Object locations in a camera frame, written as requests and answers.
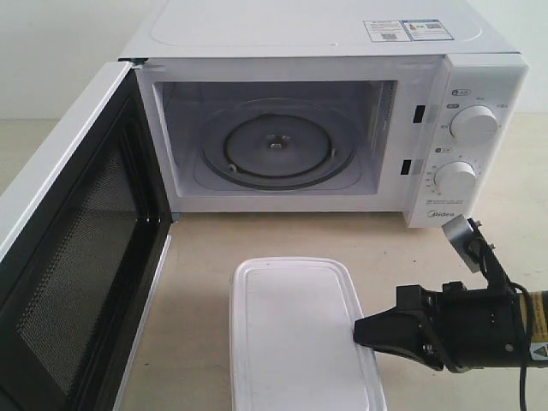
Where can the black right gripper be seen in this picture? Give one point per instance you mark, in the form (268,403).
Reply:
(457,330)

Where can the white plastic lidded container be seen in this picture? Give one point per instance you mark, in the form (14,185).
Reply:
(291,347)

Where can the white microwave door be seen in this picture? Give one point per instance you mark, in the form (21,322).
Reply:
(84,233)

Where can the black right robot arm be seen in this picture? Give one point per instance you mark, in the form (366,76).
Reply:
(533,311)

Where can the white microwave oven body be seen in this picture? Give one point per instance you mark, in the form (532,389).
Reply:
(200,57)

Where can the glass microwave turntable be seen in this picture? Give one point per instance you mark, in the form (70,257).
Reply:
(278,144)

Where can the lower white control knob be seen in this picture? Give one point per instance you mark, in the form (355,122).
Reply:
(455,180)

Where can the white control knob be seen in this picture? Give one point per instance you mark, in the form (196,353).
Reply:
(455,180)
(474,125)

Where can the upper white control knob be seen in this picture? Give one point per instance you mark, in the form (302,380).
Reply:
(474,125)

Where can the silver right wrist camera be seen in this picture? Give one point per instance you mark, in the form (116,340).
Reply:
(461,232)

